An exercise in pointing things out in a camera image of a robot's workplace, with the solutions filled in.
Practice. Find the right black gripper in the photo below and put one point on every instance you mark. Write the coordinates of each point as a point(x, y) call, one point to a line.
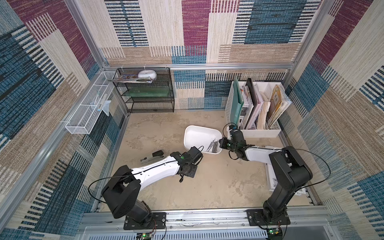
point(226, 143)

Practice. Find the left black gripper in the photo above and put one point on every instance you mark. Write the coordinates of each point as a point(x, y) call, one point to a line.
point(192, 174)

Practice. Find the steel nail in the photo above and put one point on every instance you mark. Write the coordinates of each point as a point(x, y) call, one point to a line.
point(213, 147)

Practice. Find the white plastic storage box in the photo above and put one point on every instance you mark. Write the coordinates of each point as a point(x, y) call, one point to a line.
point(201, 137)

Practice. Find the white Inedia magazine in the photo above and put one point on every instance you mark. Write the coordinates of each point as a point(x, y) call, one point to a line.
point(272, 180)

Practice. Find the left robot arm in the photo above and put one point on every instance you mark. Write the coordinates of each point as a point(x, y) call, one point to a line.
point(123, 188)

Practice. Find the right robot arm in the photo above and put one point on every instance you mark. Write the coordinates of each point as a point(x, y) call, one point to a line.
point(291, 171)

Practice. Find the white desktop file organizer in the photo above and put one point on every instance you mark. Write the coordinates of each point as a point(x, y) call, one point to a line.
point(253, 120)

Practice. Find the green folder in organizer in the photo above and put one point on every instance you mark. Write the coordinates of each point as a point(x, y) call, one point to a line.
point(236, 103)

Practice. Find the brown envelopes in organizer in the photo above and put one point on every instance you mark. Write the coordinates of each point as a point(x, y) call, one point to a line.
point(279, 103)

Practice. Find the black binder in organizer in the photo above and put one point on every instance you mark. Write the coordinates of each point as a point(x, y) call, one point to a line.
point(251, 92)

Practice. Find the green tray in shelf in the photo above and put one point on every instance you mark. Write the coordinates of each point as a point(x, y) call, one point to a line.
point(147, 92)

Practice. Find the white round device on shelf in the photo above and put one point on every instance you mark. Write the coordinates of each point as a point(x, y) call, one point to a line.
point(147, 75)

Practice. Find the magazines on black shelf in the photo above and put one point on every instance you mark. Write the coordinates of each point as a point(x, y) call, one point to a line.
point(133, 79)

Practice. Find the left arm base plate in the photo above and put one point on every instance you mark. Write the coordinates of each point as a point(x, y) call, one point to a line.
point(155, 221)

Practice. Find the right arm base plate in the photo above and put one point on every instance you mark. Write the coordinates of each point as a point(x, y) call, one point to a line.
point(262, 217)

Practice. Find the black wire mesh shelf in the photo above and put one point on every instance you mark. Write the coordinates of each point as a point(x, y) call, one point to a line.
point(147, 105)

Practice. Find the white wire wall basket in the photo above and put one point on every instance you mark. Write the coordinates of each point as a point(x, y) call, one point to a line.
point(92, 105)

